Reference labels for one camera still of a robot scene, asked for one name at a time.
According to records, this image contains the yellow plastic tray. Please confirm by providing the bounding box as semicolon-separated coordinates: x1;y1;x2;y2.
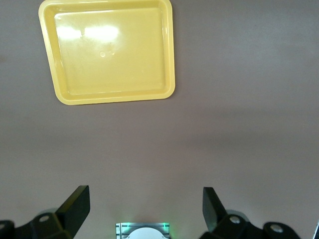
38;0;176;106

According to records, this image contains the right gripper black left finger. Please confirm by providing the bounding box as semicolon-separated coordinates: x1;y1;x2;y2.
0;185;90;239

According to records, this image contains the brown table cover sheet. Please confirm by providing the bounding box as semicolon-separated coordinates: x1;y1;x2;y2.
0;0;319;239

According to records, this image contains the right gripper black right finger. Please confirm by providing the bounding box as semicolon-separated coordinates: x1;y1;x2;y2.
199;187;301;239

